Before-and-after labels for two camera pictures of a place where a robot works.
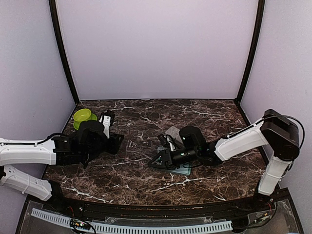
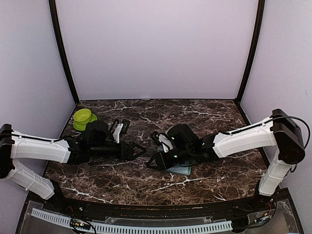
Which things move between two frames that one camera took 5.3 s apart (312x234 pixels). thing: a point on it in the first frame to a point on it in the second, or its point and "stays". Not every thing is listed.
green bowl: x=82 y=115 stays
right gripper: x=165 y=157 stays
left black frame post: x=61 y=48 stays
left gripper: x=114 y=148 to x=128 y=155
